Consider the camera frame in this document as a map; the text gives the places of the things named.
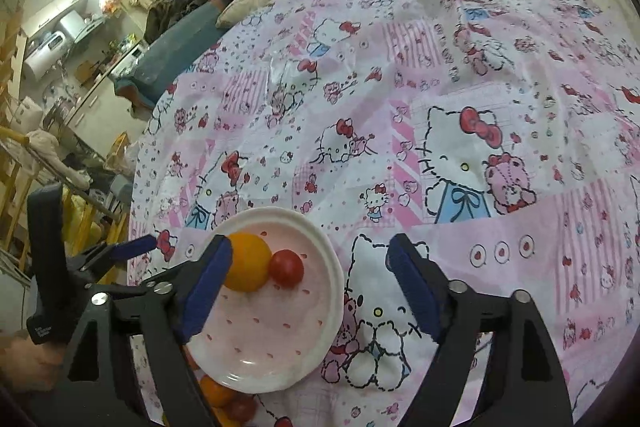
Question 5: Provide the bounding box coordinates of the small orange with green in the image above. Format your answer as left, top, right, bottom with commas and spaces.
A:
164, 404, 242, 427

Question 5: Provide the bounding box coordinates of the blue pillow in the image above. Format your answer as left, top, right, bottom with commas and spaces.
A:
112, 2, 226, 110

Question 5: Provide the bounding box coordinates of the Hello Kitty pink sheet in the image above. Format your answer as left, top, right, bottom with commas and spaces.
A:
128, 0, 639, 426

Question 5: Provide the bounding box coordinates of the small orange mandarin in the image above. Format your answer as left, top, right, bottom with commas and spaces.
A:
198, 375, 236, 409

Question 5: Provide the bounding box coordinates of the pink white plate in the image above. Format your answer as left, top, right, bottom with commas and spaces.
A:
188, 207, 344, 393

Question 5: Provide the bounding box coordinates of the red cherry tomato on plate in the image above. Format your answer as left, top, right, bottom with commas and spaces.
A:
268, 249, 304, 288

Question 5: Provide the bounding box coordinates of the white kitchen appliance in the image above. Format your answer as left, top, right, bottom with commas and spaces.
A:
23, 30, 68, 82

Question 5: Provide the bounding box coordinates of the left hand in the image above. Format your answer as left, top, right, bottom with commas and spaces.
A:
1, 331, 66, 393

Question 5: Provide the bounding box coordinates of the large orange on plate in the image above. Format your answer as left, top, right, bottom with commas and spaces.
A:
224, 232, 272, 293

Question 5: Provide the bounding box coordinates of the red cherry tomato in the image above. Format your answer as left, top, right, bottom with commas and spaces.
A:
268, 249, 304, 288
224, 395, 257, 425

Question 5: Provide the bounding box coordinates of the yellow wooden chair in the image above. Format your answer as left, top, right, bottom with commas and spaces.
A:
1, 127, 128, 265

